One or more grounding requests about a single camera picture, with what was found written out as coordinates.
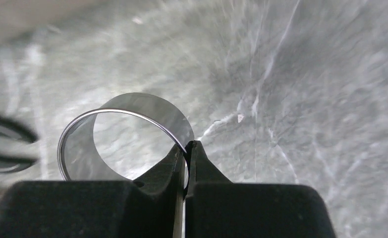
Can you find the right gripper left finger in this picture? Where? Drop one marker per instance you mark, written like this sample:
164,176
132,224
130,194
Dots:
148,207

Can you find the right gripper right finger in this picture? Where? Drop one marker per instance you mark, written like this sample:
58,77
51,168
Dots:
219,208

